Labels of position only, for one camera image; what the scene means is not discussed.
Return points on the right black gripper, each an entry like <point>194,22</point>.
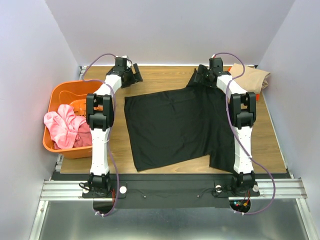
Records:
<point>198,75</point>

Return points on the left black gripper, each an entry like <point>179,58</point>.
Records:
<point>136,78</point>

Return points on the black t shirt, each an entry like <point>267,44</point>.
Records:
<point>174,126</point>

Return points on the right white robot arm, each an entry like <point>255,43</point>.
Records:
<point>241,113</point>

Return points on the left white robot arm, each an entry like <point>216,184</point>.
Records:
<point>100,115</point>

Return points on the folded tan t shirt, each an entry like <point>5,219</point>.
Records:
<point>253,80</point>

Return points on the orange plastic basket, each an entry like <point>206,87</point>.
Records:
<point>71,93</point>

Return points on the folded orange t shirt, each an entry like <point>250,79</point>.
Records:
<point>257,95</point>

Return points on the pink t shirt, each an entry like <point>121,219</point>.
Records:
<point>66,129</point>

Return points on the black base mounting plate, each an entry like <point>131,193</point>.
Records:
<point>168,191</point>

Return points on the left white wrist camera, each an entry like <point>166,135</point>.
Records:
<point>129,63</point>

